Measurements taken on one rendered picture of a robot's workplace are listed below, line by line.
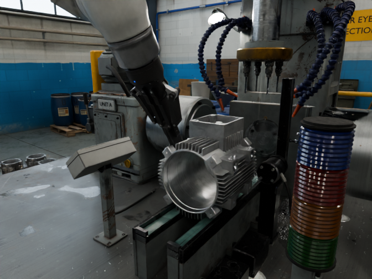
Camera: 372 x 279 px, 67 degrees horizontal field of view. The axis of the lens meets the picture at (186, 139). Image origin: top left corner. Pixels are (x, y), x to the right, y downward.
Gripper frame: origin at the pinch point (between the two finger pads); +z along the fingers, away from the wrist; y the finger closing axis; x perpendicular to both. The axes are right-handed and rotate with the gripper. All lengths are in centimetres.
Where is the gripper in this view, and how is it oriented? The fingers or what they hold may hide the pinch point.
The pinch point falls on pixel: (172, 134)
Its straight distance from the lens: 68.7
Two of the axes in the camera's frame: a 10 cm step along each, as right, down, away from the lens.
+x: -5.0, 6.7, -5.5
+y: -8.1, -1.5, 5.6
